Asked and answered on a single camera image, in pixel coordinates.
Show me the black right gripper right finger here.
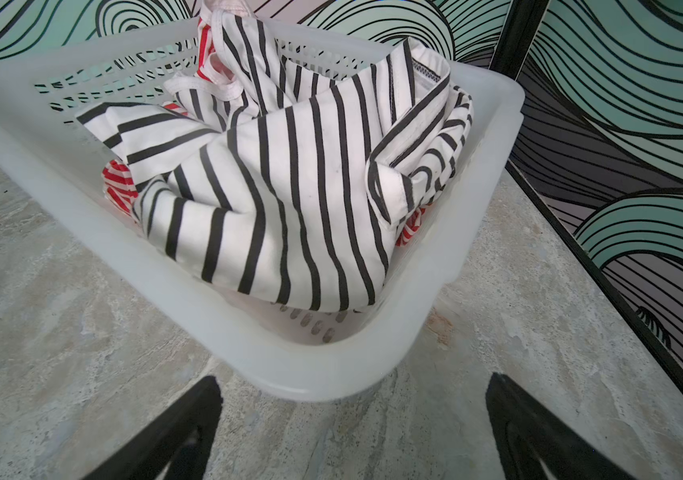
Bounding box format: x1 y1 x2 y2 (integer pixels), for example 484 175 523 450
485 373 633 479

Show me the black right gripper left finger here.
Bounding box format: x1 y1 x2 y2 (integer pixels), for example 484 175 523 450
86 376 223 479

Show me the black white striped tank top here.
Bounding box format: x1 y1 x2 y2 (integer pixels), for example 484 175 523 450
78 8 473 312

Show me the red white striped tank top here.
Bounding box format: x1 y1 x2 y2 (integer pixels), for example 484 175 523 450
101 18 427 247

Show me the black vertical frame post right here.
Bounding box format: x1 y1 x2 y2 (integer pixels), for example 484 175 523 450
489 1 683 394

